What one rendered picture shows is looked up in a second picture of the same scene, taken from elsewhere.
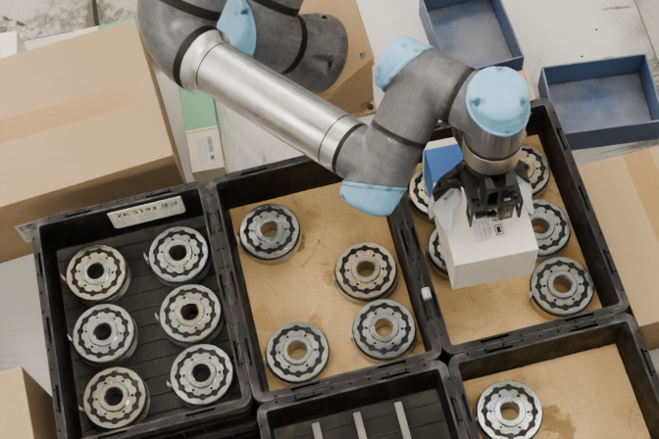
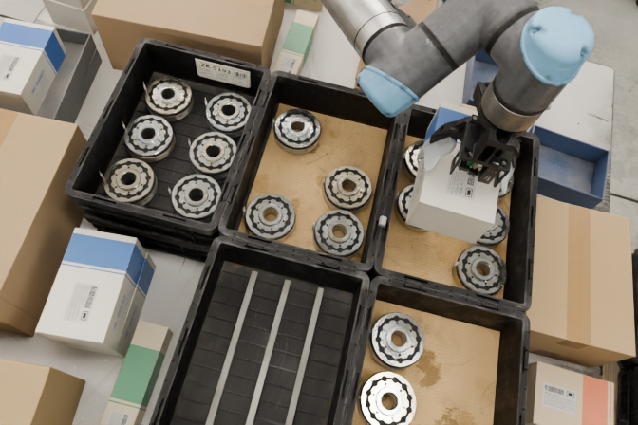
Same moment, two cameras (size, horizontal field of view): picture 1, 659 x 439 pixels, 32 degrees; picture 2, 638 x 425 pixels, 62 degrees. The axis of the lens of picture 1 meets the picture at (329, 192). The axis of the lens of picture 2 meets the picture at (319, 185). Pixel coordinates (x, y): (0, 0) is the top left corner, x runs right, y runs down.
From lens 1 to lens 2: 0.76 m
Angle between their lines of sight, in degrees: 4
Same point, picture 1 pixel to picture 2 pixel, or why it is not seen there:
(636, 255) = (547, 277)
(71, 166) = (191, 20)
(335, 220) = (346, 146)
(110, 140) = (226, 18)
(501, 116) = (555, 52)
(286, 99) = not seen: outside the picture
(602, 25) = (583, 123)
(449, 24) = (483, 74)
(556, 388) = (440, 341)
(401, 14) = not seen: hidden behind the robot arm
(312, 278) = (309, 175)
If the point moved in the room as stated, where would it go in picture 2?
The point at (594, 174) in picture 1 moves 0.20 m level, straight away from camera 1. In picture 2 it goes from (542, 206) to (594, 156)
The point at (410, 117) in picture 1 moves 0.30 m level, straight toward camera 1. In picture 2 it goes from (459, 27) to (340, 230)
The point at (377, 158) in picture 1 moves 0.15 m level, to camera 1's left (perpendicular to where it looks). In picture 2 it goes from (407, 53) to (292, 14)
